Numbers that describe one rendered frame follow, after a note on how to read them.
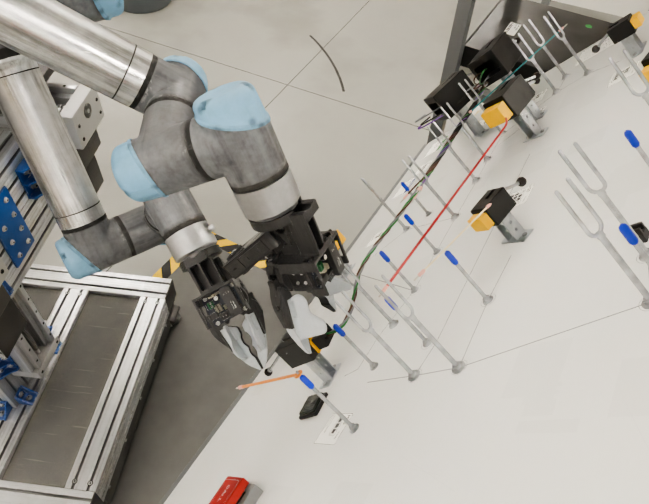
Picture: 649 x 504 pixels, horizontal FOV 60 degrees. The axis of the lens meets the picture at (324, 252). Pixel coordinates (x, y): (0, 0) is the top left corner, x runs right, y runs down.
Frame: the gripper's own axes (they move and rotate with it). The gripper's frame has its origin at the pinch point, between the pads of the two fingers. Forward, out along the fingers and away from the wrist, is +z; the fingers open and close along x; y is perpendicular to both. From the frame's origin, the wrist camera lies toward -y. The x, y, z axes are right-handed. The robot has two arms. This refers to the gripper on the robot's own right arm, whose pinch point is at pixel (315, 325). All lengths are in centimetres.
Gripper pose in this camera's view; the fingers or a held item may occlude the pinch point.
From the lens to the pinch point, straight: 81.6
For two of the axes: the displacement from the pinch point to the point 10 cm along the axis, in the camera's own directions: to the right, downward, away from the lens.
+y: 8.5, -0.3, -5.3
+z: 3.4, 8.0, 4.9
